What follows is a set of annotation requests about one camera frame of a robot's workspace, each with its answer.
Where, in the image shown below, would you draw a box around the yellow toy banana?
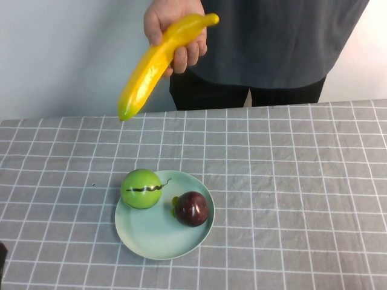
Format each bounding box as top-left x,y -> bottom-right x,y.
117,13 -> 220,123

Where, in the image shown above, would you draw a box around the dark purple toy mangosteen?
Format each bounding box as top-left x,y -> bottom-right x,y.
171,190 -> 210,228

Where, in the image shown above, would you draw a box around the person's right hand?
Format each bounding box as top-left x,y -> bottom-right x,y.
143,0 -> 209,79

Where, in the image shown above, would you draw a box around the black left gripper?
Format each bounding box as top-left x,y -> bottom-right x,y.
0,241 -> 8,277

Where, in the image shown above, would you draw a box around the light green round plate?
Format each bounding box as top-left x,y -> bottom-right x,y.
114,169 -> 216,260

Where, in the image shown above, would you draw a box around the black trousers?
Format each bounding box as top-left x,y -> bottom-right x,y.
169,68 -> 327,111

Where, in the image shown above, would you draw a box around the dark grey t-shirt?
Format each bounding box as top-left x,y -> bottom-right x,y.
186,0 -> 371,90

